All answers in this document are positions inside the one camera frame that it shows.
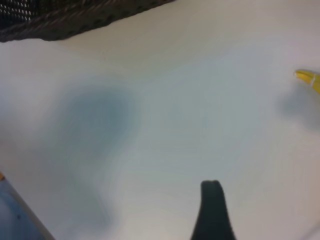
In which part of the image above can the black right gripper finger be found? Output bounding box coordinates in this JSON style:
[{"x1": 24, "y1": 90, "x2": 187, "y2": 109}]
[{"x1": 190, "y1": 179, "x2": 237, "y2": 240}]

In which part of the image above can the yellow banana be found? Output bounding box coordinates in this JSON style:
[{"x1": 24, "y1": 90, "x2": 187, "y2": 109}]
[{"x1": 293, "y1": 69, "x2": 320, "y2": 95}]

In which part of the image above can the dark brown wicker basket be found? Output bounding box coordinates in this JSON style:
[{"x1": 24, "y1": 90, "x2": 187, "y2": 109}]
[{"x1": 0, "y1": 0, "x2": 176, "y2": 43}]

